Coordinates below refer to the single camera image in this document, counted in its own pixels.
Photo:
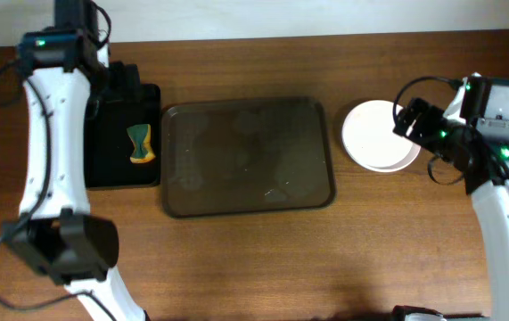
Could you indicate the white plate with orange stain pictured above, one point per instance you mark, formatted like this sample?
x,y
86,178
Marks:
x,y
368,130

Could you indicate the yellow green sponge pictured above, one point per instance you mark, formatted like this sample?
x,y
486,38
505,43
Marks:
x,y
140,136

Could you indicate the small black tray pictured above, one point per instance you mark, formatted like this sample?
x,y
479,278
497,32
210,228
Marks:
x,y
108,146

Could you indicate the pale green plate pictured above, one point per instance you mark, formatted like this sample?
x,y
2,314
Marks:
x,y
386,163

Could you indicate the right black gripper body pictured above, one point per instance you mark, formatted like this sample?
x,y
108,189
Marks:
x,y
413,118

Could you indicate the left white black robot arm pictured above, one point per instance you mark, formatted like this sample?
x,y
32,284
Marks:
x,y
56,234

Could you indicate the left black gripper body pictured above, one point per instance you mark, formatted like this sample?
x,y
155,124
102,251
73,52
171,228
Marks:
x,y
126,78

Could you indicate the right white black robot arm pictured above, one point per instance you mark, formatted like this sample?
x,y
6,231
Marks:
x,y
490,202

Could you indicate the dark base plate corner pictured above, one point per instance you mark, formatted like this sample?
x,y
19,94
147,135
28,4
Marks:
x,y
410,313

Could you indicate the large brown tray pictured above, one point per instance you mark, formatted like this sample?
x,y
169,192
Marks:
x,y
245,156

